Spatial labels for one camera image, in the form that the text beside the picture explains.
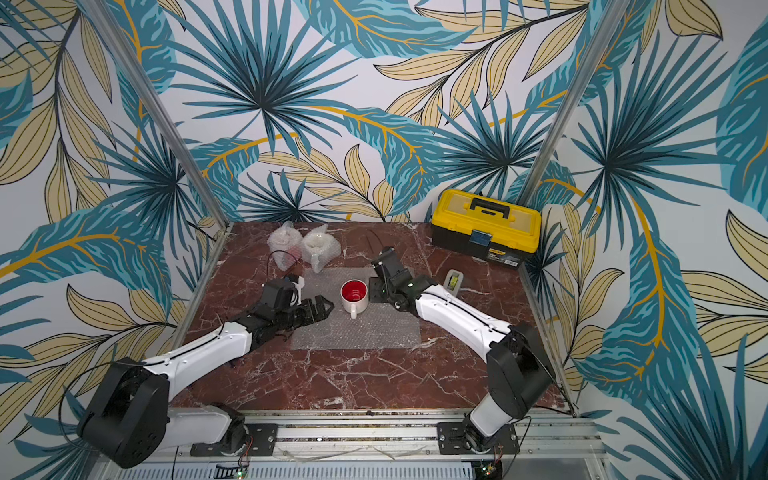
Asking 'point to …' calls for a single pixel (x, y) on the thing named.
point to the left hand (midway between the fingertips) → (323, 312)
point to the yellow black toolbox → (486, 227)
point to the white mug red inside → (355, 296)
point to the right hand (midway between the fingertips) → (377, 286)
